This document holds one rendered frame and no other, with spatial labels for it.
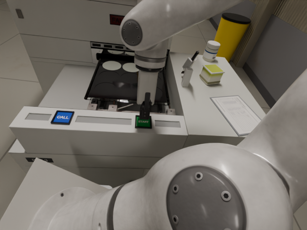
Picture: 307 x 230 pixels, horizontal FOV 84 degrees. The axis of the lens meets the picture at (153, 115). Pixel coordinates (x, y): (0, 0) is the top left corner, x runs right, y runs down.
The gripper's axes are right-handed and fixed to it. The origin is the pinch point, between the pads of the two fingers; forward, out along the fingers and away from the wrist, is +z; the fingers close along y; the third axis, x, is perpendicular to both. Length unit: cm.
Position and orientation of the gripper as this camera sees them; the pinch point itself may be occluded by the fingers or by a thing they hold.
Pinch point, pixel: (144, 112)
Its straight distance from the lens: 55.4
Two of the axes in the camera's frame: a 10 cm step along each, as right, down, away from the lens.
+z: -1.1, 8.4, 5.4
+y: 0.6, 5.4, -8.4
